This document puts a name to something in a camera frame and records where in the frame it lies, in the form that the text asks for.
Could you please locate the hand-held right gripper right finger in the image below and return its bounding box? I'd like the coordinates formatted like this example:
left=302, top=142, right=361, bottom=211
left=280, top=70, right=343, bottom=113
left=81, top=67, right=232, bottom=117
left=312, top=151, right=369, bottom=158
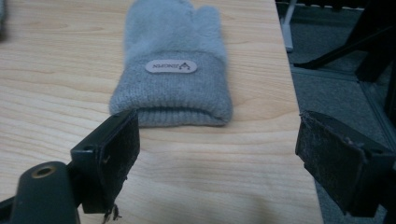
left=294, top=110, right=396, bottom=218

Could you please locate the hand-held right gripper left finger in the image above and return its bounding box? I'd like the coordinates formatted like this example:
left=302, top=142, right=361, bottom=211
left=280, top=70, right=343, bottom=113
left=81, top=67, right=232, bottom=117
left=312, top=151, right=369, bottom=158
left=70, top=108, right=141, bottom=224

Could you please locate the grey fuzzy knit glove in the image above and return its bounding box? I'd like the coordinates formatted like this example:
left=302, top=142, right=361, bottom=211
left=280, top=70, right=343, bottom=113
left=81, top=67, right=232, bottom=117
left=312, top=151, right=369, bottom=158
left=108, top=0, right=233, bottom=128
left=0, top=0, right=7, bottom=41

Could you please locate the black metal stand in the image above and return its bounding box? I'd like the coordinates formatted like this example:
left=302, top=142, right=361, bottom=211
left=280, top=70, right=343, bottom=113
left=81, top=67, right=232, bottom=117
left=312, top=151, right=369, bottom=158
left=292, top=0, right=396, bottom=82

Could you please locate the white metal table leg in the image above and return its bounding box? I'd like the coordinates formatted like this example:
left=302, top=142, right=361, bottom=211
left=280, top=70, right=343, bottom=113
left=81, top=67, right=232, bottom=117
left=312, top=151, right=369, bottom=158
left=279, top=0, right=299, bottom=53

